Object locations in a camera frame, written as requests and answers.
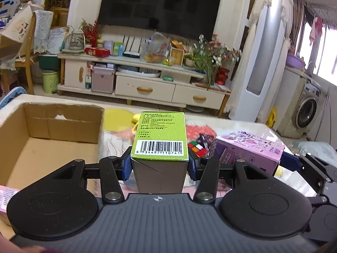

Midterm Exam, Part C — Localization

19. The cream television cabinet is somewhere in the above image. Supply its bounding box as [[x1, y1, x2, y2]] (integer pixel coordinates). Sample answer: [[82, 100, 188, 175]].
[[56, 51, 231, 118]]

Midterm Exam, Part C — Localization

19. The large cardboard box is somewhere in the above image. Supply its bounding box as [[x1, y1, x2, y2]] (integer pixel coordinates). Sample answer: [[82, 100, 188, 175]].
[[0, 102, 105, 239]]

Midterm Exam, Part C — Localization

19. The clear plastic bag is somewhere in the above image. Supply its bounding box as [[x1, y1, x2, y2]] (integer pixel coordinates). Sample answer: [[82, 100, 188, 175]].
[[141, 32, 171, 63]]

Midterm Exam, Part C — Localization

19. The black flat television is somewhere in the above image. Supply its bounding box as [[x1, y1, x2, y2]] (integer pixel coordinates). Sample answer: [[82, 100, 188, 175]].
[[98, 0, 223, 42]]

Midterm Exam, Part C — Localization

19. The colourful twist puzzle cube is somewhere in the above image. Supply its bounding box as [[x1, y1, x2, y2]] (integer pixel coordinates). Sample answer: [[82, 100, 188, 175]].
[[187, 141, 210, 159]]

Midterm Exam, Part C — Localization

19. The pink hanging garment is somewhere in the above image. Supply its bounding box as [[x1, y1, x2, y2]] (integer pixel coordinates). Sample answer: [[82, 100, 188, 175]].
[[309, 17, 323, 46]]

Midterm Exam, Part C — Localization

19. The yellow round disc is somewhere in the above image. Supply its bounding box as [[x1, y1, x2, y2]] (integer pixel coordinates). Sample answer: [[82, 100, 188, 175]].
[[104, 108, 136, 133]]

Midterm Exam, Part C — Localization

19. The pink storage box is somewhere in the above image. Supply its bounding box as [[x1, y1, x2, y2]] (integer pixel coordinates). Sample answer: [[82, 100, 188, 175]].
[[91, 66, 116, 94]]

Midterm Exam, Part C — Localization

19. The silver washing machine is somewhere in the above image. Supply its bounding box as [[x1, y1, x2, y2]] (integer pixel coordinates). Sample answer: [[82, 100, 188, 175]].
[[276, 80, 323, 140]]

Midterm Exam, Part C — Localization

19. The red flat box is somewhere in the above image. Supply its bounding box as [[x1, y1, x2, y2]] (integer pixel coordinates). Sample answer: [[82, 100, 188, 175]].
[[84, 47, 111, 58]]

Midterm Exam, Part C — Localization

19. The light green waste bin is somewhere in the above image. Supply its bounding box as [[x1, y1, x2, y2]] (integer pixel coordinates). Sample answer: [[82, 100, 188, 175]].
[[41, 70, 60, 94]]

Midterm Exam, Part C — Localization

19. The wooden photo frame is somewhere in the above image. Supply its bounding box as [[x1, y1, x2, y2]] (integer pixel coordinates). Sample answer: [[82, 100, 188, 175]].
[[170, 48, 185, 67]]

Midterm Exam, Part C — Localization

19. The artificial flower bouquet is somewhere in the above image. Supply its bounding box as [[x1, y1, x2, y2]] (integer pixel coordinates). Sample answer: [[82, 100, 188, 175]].
[[199, 34, 242, 67]]

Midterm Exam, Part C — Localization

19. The pink packet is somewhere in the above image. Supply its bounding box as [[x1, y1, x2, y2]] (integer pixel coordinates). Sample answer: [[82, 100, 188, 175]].
[[0, 186, 21, 214]]

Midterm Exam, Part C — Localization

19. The purple basin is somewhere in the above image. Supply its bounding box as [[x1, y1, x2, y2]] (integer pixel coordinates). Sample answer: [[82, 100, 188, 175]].
[[286, 53, 306, 68]]

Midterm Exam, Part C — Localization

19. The white standing air conditioner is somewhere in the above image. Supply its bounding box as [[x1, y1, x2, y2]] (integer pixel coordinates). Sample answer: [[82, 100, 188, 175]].
[[229, 0, 289, 123]]

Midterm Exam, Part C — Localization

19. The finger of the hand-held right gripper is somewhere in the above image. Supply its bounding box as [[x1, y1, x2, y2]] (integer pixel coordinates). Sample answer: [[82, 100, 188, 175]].
[[280, 151, 337, 183]]

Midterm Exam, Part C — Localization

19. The wooden chair with lace cover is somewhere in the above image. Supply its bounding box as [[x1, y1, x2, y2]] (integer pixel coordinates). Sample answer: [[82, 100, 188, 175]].
[[1, 11, 54, 95]]

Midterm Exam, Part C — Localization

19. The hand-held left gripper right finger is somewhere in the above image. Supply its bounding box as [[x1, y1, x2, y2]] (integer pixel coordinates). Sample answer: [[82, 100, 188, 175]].
[[187, 151, 267, 204]]

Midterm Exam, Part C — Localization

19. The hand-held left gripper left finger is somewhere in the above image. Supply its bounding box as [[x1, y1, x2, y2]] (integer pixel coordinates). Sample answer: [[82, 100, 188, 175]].
[[50, 146, 132, 204]]

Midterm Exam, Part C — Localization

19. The green barcode carton box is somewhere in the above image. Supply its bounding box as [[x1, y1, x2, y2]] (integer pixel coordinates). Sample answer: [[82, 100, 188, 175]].
[[131, 111, 189, 194]]

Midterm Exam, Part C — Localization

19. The potted green plant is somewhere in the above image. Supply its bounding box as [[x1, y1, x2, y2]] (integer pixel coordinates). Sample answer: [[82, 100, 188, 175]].
[[184, 49, 219, 90]]

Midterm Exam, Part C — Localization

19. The glass kettle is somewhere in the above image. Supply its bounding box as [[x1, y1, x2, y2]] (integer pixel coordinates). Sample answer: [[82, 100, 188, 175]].
[[63, 26, 86, 53]]

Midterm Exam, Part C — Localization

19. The red vase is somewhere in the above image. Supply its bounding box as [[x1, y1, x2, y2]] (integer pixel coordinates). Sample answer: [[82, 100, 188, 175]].
[[214, 67, 230, 85]]

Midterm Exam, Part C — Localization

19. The pink printed box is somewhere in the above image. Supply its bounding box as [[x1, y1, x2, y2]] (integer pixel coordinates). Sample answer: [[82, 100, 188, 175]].
[[211, 131, 285, 190]]

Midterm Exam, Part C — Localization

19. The dark green bin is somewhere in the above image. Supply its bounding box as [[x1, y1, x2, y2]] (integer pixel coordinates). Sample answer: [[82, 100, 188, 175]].
[[39, 55, 61, 70]]

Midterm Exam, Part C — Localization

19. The beige cloth bag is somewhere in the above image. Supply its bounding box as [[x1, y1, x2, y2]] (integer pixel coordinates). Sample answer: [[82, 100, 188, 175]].
[[0, 4, 36, 43]]

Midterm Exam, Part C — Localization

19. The dark space-print folding cube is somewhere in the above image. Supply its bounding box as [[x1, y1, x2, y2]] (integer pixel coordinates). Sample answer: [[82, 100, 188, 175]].
[[196, 134, 217, 151]]

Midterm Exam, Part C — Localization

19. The red berry branch decoration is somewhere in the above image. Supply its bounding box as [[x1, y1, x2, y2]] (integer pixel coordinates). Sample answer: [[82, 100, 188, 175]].
[[79, 18, 102, 48]]

